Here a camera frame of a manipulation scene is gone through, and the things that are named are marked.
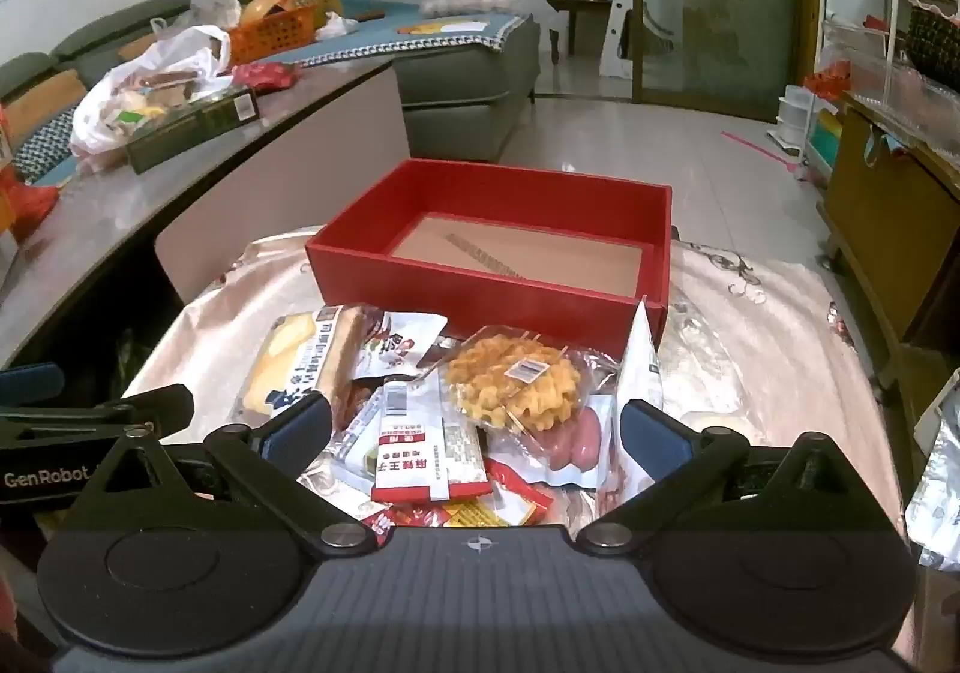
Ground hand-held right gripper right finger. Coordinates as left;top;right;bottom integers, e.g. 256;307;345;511
574;399;893;558

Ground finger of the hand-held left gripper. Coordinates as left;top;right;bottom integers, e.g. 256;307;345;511
0;384;196;449
0;362;67;411

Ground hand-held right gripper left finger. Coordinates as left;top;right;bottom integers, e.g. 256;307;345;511
60;392;387;558

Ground yellow sandwich bread packet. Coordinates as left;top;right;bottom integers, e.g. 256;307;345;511
240;305;368;423

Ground tall white snack packet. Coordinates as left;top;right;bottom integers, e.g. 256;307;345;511
600;296;667;501

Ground white red snack packet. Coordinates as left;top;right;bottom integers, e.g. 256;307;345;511
370;373;494;503

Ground waffle packet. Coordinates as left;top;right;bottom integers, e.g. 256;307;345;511
439;324;608;449

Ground red cardboard box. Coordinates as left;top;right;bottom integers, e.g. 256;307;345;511
304;158;672;355

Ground pink sausage packet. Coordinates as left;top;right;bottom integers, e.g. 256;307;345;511
525;403;612;490

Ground white cartoon snack packet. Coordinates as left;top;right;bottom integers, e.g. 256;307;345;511
352;308;449;378

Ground shiny floral tablecloth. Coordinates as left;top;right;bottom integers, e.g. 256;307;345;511
124;223;912;569

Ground orange bag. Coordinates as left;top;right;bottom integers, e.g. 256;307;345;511
0;107;59;243

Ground long grey table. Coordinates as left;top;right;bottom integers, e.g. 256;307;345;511
0;58;412;374

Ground dotted dark cushion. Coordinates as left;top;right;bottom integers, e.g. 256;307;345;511
11;107;83;183

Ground brown cushion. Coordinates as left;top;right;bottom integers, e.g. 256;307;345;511
0;69;87;142

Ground silver foil bag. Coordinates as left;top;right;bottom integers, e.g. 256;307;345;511
904;365;960;573

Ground dark green box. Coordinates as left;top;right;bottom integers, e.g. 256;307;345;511
126;86;260;175

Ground pink stick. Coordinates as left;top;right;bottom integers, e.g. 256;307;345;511
720;131;800;173

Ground wooden cabinet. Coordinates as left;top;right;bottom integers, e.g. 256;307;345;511
817;92;960;381

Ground white stacked containers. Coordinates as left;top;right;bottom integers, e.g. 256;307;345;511
766;84;815;153

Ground red snack bag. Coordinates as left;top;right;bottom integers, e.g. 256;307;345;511
232;59;301;93

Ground white plastic bag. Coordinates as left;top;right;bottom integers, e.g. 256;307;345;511
71;24;233;157

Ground grey green sofa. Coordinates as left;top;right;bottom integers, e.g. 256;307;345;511
0;0;541;183

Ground red plastic bag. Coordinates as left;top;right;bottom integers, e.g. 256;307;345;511
806;62;852;100

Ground orange plastic basket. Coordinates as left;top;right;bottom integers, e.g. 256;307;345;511
225;0;344;67

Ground blue sofa blanket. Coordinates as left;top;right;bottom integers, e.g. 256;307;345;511
255;0;537;68

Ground white perforated board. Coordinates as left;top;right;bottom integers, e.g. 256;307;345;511
600;0;706;78

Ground clear plastic bag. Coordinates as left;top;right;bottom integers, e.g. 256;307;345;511
191;0;242;29

